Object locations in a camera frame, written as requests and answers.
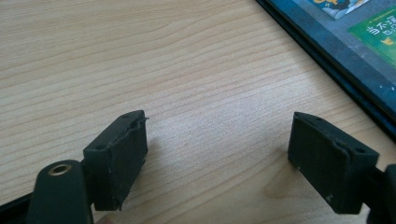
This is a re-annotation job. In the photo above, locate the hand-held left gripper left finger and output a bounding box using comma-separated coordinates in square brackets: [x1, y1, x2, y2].
[82, 109, 149, 212]

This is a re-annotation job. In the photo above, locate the dark blue picture book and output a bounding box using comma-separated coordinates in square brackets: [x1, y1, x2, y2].
[255, 0, 396, 141]

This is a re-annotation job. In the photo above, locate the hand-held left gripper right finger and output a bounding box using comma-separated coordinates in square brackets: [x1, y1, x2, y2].
[287, 111, 381, 216]

